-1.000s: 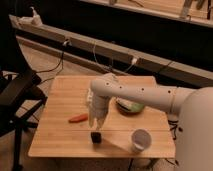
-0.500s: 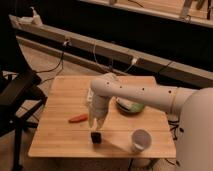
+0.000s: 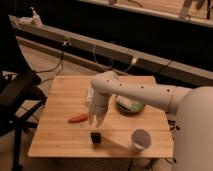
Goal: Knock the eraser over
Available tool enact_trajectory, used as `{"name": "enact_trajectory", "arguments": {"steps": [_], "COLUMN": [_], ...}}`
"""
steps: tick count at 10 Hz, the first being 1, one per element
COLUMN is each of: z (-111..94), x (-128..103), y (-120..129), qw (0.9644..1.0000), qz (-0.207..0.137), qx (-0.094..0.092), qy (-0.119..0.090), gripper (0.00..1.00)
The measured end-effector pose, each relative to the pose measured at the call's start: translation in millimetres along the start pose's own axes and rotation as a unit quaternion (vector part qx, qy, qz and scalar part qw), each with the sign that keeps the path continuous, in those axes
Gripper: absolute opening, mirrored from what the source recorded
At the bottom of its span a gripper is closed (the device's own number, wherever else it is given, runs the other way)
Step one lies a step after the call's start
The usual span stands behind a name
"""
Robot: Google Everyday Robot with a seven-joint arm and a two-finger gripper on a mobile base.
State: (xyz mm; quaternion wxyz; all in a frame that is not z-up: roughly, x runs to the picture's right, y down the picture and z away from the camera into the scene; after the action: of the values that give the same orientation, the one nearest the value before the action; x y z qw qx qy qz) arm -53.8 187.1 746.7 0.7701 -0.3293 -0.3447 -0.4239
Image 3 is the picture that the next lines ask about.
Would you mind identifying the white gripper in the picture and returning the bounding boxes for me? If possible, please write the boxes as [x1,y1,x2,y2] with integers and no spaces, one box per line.
[88,95,109,128]

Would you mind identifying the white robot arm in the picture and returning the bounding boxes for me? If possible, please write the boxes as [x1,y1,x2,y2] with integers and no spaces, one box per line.
[89,71,213,171]

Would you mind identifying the black eraser block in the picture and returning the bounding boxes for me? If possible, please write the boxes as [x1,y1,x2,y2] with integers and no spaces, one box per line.
[90,132,101,144]

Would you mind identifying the orange carrot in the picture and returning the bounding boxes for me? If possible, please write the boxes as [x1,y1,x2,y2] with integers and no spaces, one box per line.
[68,114,88,123]

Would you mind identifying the white tube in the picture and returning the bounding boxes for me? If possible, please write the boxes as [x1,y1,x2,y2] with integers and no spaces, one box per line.
[86,86,94,106]

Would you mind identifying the green bowl with items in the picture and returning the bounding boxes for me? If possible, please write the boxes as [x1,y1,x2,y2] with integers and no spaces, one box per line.
[115,95,145,115]

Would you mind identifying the white paper cup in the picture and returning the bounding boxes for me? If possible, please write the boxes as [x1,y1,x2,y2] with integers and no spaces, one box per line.
[131,129,151,153]

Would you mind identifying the black chair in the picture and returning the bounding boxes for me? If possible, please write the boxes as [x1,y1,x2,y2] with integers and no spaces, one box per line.
[0,71,47,171]

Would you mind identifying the white plug right cable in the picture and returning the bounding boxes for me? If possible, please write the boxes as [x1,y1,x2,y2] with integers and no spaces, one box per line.
[92,41,140,74]

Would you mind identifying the black floor cables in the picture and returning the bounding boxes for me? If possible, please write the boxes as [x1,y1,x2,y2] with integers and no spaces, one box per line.
[165,113,178,134]

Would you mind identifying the white plug with cable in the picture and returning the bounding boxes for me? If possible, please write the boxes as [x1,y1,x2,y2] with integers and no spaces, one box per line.
[36,39,70,75]

